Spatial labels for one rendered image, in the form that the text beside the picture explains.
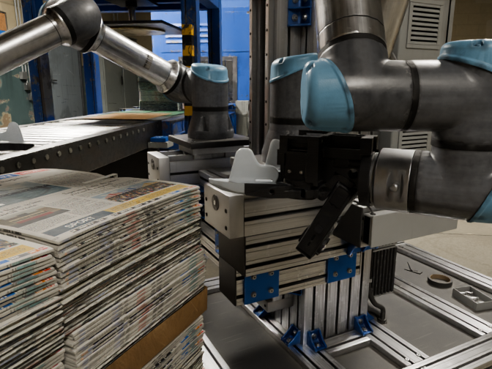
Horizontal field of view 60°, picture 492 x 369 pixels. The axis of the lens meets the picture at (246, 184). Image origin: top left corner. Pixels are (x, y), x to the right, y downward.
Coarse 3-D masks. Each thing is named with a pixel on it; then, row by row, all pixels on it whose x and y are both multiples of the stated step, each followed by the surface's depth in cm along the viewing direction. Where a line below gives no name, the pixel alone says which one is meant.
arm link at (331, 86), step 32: (320, 0) 48; (352, 0) 45; (320, 32) 47; (352, 32) 44; (384, 32) 47; (320, 64) 43; (352, 64) 43; (384, 64) 43; (320, 96) 42; (352, 96) 42; (384, 96) 42; (416, 96) 42; (320, 128) 45; (352, 128) 44; (384, 128) 45
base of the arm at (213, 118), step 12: (204, 108) 132; (216, 108) 132; (192, 120) 135; (204, 120) 132; (216, 120) 132; (228, 120) 137; (192, 132) 134; (204, 132) 132; (216, 132) 132; (228, 132) 135
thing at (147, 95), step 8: (144, 80) 299; (144, 88) 300; (152, 88) 299; (144, 96) 302; (152, 96) 301; (160, 96) 300; (144, 104) 303; (152, 104) 302; (160, 104) 301; (168, 104) 300; (176, 104) 300
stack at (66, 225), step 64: (0, 192) 64; (64, 192) 64; (128, 192) 64; (192, 192) 67; (0, 256) 41; (64, 256) 45; (128, 256) 54; (192, 256) 68; (0, 320) 39; (64, 320) 45; (128, 320) 55
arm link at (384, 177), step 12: (384, 156) 49; (396, 156) 49; (408, 156) 48; (372, 168) 50; (384, 168) 48; (396, 168) 48; (408, 168) 47; (372, 180) 50; (384, 180) 48; (396, 180) 48; (408, 180) 47; (372, 192) 50; (384, 192) 49; (396, 192) 48; (408, 192) 54; (384, 204) 50; (396, 204) 49
